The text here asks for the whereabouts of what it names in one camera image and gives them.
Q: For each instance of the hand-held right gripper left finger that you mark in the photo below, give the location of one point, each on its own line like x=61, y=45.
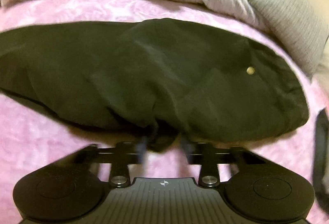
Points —
x=118, y=159

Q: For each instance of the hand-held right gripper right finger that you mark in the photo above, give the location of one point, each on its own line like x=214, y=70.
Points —
x=209, y=159

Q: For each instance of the black pants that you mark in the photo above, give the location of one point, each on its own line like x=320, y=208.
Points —
x=154, y=72

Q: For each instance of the pink floral blanket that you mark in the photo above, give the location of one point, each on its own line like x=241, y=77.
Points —
x=38, y=136

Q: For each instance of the dark cloth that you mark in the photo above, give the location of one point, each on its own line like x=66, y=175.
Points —
x=321, y=157

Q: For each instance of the grey pillow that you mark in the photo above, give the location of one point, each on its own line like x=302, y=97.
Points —
x=287, y=18

